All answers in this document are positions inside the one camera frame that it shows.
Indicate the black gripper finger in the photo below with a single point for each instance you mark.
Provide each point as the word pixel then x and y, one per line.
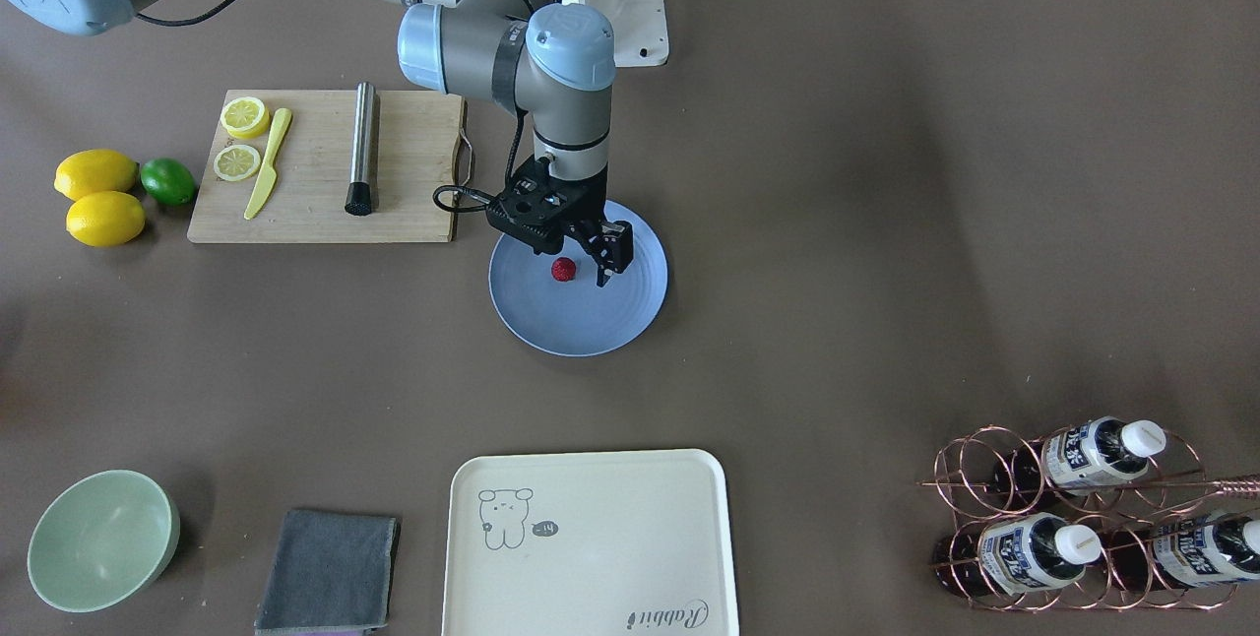
pixel 611 246
pixel 573 247

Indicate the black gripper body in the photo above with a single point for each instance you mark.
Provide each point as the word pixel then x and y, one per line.
pixel 595 204

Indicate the red strawberry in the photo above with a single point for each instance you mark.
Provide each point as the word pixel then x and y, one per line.
pixel 563 269

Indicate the blue plate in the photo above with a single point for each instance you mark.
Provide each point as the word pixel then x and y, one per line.
pixel 578 318

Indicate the wooden cutting board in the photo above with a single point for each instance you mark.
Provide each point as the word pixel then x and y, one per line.
pixel 418 137

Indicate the steel muddler black tip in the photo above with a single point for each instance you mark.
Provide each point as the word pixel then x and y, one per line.
pixel 360 198

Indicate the cream rabbit tray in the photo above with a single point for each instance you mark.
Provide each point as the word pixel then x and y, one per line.
pixel 595 543

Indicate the yellow plastic knife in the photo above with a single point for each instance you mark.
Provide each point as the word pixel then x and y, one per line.
pixel 267 176

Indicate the lemon half slice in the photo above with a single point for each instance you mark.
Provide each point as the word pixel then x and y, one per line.
pixel 245 118
pixel 236 163

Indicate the green lime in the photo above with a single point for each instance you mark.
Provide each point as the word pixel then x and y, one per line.
pixel 168 181

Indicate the grey folded cloth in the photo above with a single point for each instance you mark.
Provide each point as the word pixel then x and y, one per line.
pixel 331 575

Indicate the whole yellow lemon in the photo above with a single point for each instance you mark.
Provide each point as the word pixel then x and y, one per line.
pixel 106 218
pixel 95 170

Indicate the dark drink bottle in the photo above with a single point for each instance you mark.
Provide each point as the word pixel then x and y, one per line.
pixel 1036 553
pixel 1211 550
pixel 1077 462

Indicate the green bowl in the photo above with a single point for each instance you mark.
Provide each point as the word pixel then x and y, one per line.
pixel 102 540

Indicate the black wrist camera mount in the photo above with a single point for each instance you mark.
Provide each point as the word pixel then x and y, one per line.
pixel 535 207

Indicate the copper wire bottle rack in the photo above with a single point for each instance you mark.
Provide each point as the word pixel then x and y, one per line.
pixel 975 475

